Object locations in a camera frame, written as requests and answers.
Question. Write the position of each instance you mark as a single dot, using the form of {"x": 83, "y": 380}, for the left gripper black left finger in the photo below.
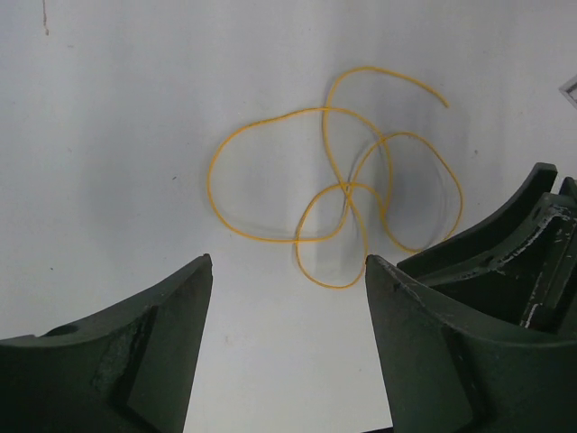
{"x": 127, "y": 368}

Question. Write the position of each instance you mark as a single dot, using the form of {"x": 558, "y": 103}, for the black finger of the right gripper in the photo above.
{"x": 490, "y": 231}
{"x": 528, "y": 278}

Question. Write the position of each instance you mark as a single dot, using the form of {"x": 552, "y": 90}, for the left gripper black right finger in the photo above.
{"x": 449, "y": 368}

